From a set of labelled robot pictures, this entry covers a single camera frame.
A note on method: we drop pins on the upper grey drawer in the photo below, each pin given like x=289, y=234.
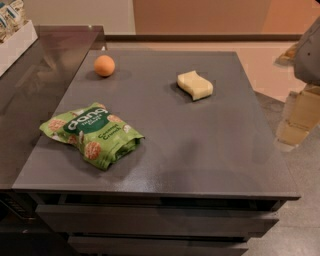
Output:
x=157, y=221

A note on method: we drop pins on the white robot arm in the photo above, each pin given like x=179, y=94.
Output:
x=304, y=56

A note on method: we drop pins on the white snack box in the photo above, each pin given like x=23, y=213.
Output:
x=13, y=48

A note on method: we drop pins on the orange fruit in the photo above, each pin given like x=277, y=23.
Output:
x=104, y=66

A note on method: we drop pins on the yellow sponge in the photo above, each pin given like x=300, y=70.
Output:
x=195, y=85

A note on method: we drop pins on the green rice chip bag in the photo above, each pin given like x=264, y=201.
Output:
x=101, y=137

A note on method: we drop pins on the grey drawer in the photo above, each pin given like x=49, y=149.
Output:
x=157, y=221
x=155, y=247

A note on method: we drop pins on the snack bags in box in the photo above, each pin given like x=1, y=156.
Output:
x=12, y=18

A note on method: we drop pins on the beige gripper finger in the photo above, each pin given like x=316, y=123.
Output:
x=301, y=114

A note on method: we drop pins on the lower grey drawer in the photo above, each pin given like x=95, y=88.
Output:
x=155, y=247

